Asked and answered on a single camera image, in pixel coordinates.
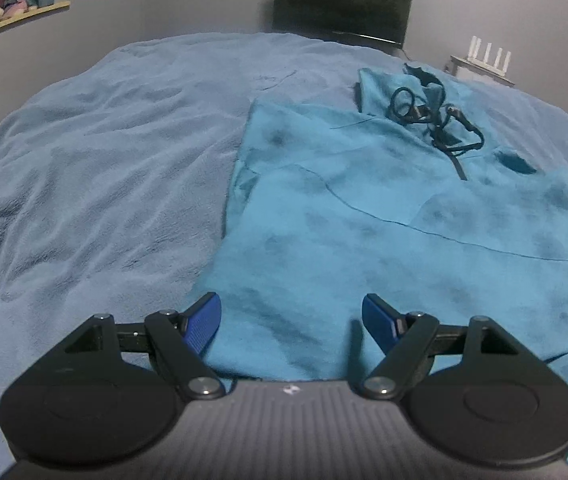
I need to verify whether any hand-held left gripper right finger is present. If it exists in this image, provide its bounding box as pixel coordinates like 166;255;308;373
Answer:
359;293;526;402

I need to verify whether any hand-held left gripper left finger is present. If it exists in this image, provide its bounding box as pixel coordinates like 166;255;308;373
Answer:
52;292;227;402

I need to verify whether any teal hoodie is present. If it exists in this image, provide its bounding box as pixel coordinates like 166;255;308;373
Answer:
191;62;568;397

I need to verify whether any blue fleece blanket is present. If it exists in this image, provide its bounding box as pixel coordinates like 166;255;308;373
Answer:
0;31;568;477

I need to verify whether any small white stand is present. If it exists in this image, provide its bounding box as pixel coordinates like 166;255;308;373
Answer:
445;55;516;88

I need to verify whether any white router with antennas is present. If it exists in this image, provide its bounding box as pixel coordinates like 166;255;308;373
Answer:
468;36;512;77

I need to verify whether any black television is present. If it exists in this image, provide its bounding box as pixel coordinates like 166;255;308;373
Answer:
271;0;415;47

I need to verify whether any wooden shelf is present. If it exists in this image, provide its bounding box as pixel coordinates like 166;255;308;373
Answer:
0;1;72;31

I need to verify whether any black drawstring cord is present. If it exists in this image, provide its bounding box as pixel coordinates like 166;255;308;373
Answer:
386;62;485;181

